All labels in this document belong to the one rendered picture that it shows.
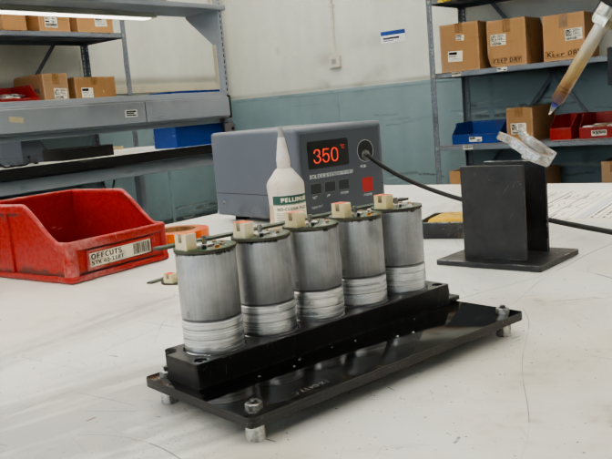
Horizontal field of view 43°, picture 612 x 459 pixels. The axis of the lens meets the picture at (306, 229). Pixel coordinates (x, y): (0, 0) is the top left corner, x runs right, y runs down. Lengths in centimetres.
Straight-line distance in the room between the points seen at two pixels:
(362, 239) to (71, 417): 14
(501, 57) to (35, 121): 282
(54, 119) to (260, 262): 270
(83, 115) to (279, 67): 338
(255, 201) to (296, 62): 538
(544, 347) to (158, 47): 592
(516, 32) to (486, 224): 427
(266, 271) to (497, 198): 24
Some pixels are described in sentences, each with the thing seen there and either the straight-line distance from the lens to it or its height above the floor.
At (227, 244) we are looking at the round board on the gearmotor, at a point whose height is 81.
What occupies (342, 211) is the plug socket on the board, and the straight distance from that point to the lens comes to 36.
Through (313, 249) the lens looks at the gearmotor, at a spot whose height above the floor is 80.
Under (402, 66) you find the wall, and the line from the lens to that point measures 563.
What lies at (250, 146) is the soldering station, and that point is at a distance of 81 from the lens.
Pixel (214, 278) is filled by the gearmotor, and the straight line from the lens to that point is 31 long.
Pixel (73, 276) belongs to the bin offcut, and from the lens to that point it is 60.
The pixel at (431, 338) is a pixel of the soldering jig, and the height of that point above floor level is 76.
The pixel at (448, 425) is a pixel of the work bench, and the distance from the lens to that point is 28.
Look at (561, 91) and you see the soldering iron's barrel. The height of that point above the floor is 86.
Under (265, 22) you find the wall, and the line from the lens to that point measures 638.
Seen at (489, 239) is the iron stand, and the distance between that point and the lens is 54.
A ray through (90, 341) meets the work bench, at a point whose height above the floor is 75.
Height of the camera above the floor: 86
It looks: 9 degrees down
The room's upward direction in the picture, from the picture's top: 5 degrees counter-clockwise
